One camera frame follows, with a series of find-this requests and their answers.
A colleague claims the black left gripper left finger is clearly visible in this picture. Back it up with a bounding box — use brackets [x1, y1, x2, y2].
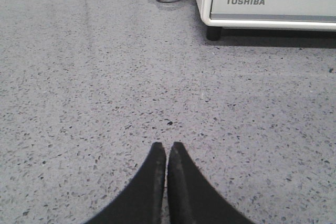
[87, 142, 166, 223]

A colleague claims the white Toshiba toaster oven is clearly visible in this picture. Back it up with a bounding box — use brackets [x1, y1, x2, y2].
[196, 0, 335, 40]

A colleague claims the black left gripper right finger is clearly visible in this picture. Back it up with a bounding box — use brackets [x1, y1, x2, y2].
[167, 142, 252, 223]

